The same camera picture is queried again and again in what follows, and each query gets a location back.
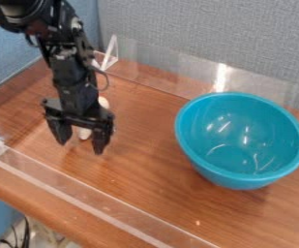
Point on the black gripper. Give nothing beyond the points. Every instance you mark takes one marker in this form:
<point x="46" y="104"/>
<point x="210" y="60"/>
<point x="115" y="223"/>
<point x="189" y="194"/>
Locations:
<point x="77" y="108"/>

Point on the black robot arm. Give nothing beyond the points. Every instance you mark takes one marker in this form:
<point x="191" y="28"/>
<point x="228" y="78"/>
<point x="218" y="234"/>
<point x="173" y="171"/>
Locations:
<point x="54" y="29"/>

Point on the white toy mushroom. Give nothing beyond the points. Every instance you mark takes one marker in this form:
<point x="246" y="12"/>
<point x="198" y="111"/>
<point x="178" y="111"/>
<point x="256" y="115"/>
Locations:
<point x="85" y="133"/>

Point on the blue plastic bowl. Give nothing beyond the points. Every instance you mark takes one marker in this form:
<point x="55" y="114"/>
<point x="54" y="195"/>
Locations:
<point x="239" y="138"/>

